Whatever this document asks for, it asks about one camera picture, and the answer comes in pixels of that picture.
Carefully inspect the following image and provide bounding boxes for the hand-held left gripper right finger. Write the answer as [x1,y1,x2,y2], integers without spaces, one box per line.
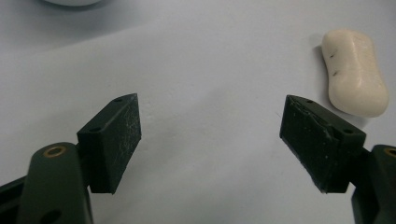
[278,94,368,194]

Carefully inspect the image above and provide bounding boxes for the cream soap bar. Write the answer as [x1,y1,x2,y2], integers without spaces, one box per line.
[320,28,390,119]

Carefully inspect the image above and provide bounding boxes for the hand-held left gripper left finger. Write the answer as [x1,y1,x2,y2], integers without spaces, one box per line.
[77,92,143,195]

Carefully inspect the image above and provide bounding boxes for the white dish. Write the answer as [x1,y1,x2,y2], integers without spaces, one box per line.
[43,0,103,7]

